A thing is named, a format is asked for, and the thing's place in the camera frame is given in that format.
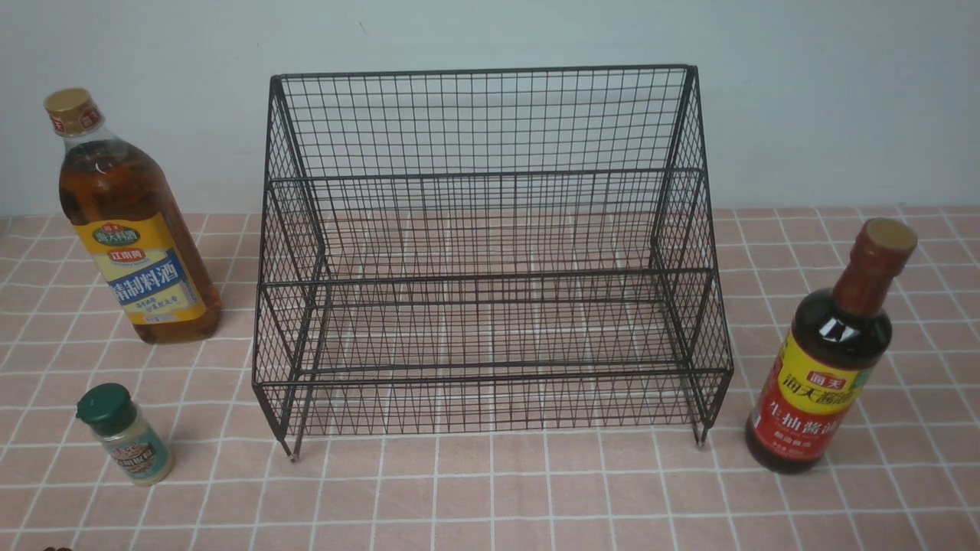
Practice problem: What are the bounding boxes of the dark soy sauce bottle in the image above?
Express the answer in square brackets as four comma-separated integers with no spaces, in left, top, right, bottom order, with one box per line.
[744,217,918,474]

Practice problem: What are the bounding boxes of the pink checkered tablecloth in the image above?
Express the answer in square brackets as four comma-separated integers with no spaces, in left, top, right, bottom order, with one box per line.
[1,207,978,550]

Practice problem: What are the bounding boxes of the small green-capped seasoning jar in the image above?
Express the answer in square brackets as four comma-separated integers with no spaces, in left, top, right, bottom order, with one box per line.
[76,383,174,486]

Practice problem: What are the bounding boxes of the amber cooking wine bottle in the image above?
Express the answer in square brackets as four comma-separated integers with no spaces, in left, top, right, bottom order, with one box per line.
[44,88,221,344]

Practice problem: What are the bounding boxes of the black wire mesh rack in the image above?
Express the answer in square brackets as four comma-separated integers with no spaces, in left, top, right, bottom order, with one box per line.
[251,64,734,461]

